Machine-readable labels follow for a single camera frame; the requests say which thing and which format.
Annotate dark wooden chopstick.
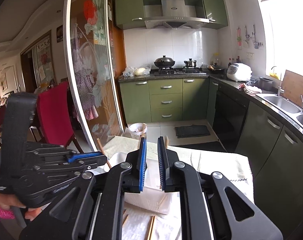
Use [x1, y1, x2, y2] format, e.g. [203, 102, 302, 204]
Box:
[96, 138, 112, 169]
[122, 214, 129, 227]

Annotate pink sleeve forearm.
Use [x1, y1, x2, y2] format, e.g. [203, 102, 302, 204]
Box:
[0, 207, 15, 219]

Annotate hanging kitchen utensils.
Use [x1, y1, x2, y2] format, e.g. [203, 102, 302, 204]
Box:
[237, 24, 264, 50]

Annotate person's left hand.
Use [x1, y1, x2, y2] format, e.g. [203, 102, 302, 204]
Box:
[0, 194, 42, 221]

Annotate white plastic utensil holder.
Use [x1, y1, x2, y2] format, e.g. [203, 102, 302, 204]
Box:
[124, 158, 180, 215]

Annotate white plastic bucket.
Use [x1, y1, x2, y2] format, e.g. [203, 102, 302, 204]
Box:
[128, 123, 147, 140]

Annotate dark floor mat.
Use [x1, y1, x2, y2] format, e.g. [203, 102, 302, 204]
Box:
[175, 125, 210, 139]

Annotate red chair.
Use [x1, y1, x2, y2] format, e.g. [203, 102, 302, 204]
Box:
[36, 81, 84, 153]

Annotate green lower cabinets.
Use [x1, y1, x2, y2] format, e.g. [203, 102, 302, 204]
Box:
[120, 77, 209, 124]

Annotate plastic bag with food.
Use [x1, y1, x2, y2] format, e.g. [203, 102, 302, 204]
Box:
[123, 64, 152, 77]

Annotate gas stove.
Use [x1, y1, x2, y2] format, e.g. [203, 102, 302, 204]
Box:
[151, 68, 207, 76]

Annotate black wok with lid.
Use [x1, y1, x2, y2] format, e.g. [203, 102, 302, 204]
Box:
[154, 55, 175, 69]

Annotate small steel pot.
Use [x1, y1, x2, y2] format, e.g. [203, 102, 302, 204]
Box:
[184, 59, 196, 68]

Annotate black frying pan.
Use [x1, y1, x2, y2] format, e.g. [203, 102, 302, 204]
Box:
[207, 64, 227, 74]

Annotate red white dish cloth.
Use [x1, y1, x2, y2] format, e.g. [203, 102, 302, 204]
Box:
[238, 83, 262, 95]

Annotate white rice cooker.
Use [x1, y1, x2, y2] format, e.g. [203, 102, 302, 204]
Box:
[226, 63, 252, 82]

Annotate dark counter cabinets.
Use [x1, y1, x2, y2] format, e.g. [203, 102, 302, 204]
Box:
[207, 76, 303, 239]

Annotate black cooking pot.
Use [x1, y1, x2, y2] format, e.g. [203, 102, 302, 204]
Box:
[257, 77, 273, 91]

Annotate glass sliding door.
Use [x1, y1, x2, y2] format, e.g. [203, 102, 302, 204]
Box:
[63, 0, 124, 151]

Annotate small sink faucet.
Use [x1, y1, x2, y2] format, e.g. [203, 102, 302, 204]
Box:
[270, 66, 284, 97]

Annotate steel range hood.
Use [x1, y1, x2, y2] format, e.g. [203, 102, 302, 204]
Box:
[143, 0, 209, 29]

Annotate stainless steel double sink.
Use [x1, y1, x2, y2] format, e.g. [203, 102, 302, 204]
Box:
[257, 94, 303, 128]

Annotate wooden cutting board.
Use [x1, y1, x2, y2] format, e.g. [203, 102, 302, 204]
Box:
[282, 70, 303, 108]

